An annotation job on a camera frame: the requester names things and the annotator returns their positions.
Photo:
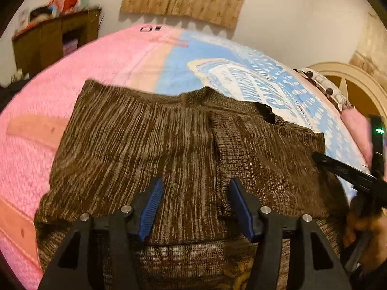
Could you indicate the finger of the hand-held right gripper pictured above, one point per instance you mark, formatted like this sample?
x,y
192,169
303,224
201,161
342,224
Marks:
x,y
341,167

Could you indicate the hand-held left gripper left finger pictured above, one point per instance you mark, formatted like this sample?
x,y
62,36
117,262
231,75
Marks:
x,y
150,210

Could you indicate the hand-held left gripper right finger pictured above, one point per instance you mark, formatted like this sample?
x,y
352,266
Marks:
x,y
240,210

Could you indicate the brown knit garment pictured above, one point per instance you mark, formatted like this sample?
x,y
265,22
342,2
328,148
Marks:
x,y
136,142

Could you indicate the folded clothes stack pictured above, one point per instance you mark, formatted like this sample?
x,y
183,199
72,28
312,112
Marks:
x,y
71,46

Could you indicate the person's right hand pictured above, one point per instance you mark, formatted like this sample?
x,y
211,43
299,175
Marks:
x,y
359,231

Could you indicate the pink pillow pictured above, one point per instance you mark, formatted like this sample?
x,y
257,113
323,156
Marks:
x,y
358,130

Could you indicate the yellow patterned cloth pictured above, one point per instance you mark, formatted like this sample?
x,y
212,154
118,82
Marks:
x,y
245,273

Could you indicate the cream headboard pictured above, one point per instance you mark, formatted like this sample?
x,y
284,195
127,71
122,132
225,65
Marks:
x,y
359,81

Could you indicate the dotted pillow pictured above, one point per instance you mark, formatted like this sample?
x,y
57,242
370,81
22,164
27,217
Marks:
x,y
328,89

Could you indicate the pink and blue blanket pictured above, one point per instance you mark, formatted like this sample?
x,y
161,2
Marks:
x,y
60,96

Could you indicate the wooden cabinet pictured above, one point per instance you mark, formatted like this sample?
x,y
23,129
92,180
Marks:
x,y
45,42

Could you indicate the black and beige cloth pile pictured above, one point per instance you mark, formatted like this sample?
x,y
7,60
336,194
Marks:
x,y
42,13

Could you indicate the red bag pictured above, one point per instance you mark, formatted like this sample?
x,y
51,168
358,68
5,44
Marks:
x,y
65,1

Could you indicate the white card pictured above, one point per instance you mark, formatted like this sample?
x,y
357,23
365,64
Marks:
x,y
23,19

